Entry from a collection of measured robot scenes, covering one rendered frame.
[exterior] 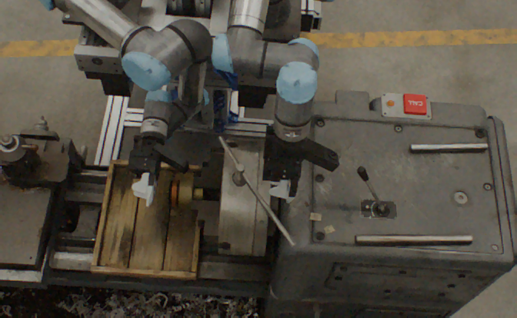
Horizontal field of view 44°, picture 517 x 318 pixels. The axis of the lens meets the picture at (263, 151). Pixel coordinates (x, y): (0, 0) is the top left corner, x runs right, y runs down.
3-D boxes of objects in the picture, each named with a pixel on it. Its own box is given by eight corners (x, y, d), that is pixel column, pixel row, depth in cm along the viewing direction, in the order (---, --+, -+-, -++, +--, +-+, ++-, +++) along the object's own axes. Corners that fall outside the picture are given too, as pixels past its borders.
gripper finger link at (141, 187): (130, 205, 173) (135, 175, 177) (151, 206, 173) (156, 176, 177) (128, 200, 170) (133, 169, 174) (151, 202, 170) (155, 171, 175)
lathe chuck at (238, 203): (256, 164, 196) (261, 122, 167) (250, 266, 184) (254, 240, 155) (227, 162, 196) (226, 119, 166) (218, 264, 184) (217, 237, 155)
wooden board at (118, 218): (207, 171, 202) (207, 165, 199) (196, 281, 185) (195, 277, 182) (112, 165, 202) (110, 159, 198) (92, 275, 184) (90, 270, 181)
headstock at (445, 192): (458, 166, 208) (504, 102, 174) (474, 312, 186) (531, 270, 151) (276, 154, 207) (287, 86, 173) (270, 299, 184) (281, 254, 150)
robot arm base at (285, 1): (243, -12, 201) (244, -35, 192) (291, -7, 201) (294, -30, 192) (238, 26, 193) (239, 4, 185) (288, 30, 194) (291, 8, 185)
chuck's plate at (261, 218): (268, 165, 196) (274, 123, 167) (261, 266, 184) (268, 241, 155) (256, 164, 196) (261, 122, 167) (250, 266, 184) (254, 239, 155)
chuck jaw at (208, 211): (233, 201, 171) (230, 240, 164) (232, 210, 175) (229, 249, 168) (191, 198, 171) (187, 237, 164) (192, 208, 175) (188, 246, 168)
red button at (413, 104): (423, 98, 174) (425, 94, 172) (425, 117, 171) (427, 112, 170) (401, 96, 174) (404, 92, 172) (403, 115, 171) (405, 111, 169)
